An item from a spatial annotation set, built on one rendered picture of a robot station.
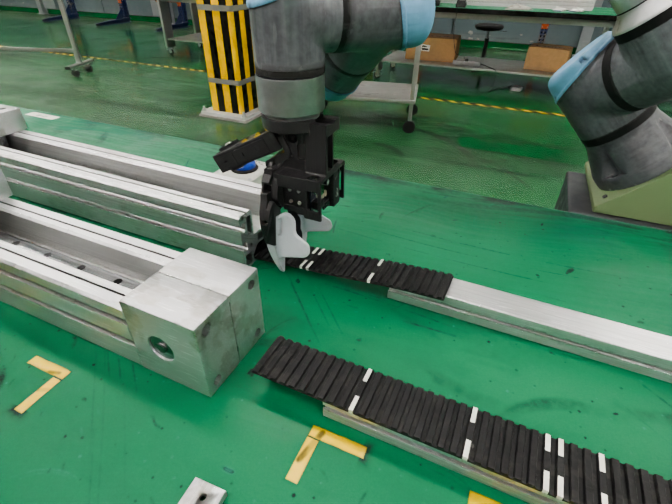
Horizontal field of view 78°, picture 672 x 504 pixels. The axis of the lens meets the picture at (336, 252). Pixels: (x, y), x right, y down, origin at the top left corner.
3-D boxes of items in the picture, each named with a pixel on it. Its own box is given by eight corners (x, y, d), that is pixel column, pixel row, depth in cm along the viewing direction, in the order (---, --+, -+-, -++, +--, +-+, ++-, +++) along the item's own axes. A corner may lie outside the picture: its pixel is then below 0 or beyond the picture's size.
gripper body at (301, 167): (319, 228, 50) (317, 129, 43) (258, 213, 53) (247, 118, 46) (345, 200, 55) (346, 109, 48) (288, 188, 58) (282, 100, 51)
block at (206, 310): (276, 319, 51) (270, 255, 45) (210, 398, 41) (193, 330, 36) (216, 297, 54) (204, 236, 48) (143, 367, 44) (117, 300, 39)
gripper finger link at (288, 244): (302, 288, 54) (307, 221, 50) (263, 276, 56) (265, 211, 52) (313, 278, 56) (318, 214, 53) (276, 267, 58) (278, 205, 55)
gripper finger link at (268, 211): (268, 249, 52) (271, 181, 49) (258, 246, 53) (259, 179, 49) (287, 238, 56) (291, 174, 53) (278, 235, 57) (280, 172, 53)
